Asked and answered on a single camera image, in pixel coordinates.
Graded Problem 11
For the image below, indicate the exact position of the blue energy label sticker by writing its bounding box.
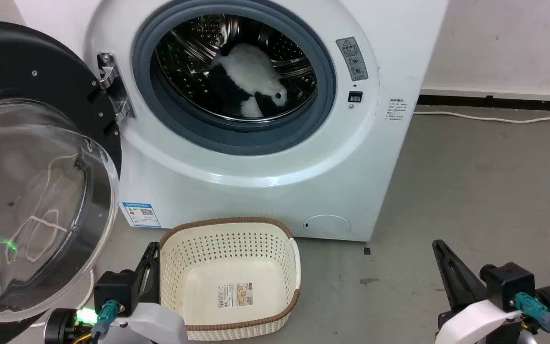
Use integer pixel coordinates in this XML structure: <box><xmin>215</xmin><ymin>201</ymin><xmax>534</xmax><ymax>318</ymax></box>
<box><xmin>121</xmin><ymin>201</ymin><xmax>161</xmax><ymax>228</ymax></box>

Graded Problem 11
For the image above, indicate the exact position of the teal connector cable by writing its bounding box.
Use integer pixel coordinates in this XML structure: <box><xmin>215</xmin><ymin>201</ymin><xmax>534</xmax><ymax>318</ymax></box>
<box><xmin>77</xmin><ymin>300</ymin><xmax>122</xmax><ymax>344</ymax></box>
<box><xmin>513</xmin><ymin>292</ymin><xmax>550</xmax><ymax>344</ymax></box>

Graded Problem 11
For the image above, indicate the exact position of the black baseboard strip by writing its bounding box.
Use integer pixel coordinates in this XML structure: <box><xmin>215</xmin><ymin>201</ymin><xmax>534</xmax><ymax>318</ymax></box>
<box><xmin>417</xmin><ymin>94</ymin><xmax>550</xmax><ymax>113</ymax></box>

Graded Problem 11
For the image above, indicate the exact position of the round drain filter cover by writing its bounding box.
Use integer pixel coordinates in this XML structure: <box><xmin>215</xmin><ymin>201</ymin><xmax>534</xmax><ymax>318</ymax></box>
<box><xmin>302</xmin><ymin>214</ymin><xmax>352</xmax><ymax>238</ymax></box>

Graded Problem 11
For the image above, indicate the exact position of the right teal connector cable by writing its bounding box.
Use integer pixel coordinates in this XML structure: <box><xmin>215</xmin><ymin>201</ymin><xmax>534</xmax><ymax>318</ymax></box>
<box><xmin>513</xmin><ymin>292</ymin><xmax>550</xmax><ymax>344</ymax></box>

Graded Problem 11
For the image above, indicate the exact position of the left teal connector cable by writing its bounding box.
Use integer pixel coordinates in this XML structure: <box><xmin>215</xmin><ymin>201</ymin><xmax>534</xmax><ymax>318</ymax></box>
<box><xmin>77</xmin><ymin>300</ymin><xmax>122</xmax><ymax>344</ymax></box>

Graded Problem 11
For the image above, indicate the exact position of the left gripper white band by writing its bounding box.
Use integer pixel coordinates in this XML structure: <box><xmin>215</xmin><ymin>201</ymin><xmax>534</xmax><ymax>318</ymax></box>
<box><xmin>113</xmin><ymin>242</ymin><xmax>190</xmax><ymax>344</ymax></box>

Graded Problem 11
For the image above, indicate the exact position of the stainless steel washer drum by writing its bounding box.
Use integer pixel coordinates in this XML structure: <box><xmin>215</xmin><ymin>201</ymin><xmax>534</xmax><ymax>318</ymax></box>
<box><xmin>155</xmin><ymin>14</ymin><xmax>318</xmax><ymax>122</ymax></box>

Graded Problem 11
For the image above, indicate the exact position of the washer door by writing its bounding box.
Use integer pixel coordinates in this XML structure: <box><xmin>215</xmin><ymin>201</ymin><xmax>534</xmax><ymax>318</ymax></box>
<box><xmin>0</xmin><ymin>20</ymin><xmax>123</xmax><ymax>344</ymax></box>

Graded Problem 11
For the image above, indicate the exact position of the grey warning sticker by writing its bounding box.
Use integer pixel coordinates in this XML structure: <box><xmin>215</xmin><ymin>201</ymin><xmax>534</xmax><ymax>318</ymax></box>
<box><xmin>336</xmin><ymin>37</ymin><xmax>369</xmax><ymax>82</ymax></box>

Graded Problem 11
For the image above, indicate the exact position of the white floor cable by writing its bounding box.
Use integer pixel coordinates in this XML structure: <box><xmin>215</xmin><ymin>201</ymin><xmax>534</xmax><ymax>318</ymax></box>
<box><xmin>413</xmin><ymin>110</ymin><xmax>550</xmax><ymax>124</ymax></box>

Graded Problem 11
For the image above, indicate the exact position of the white front-load washing machine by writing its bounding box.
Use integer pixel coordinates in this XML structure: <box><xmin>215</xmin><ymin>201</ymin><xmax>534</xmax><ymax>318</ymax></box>
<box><xmin>15</xmin><ymin>0</ymin><xmax>450</xmax><ymax>242</ymax></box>

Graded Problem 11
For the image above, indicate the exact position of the black and white panda plush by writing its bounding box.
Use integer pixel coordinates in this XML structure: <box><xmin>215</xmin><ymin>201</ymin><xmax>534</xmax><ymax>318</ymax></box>
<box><xmin>206</xmin><ymin>42</ymin><xmax>290</xmax><ymax>119</ymax></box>

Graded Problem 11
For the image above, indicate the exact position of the metal door hinge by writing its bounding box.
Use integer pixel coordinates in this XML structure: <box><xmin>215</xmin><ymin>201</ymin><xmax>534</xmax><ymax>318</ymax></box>
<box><xmin>96</xmin><ymin>53</ymin><xmax>137</xmax><ymax>123</ymax></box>

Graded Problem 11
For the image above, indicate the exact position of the paper label in basket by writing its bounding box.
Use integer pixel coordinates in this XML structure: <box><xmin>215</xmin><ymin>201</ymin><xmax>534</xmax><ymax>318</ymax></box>
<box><xmin>217</xmin><ymin>282</ymin><xmax>254</xmax><ymax>308</ymax></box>

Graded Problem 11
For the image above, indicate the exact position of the cream laundry basket brown rim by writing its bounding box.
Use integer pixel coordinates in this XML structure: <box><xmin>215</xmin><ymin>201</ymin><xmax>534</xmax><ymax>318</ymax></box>
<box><xmin>159</xmin><ymin>217</ymin><xmax>301</xmax><ymax>341</ymax></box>

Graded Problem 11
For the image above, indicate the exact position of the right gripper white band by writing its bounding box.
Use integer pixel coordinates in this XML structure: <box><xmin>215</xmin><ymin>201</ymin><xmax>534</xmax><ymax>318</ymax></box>
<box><xmin>432</xmin><ymin>239</ymin><xmax>524</xmax><ymax>344</ymax></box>

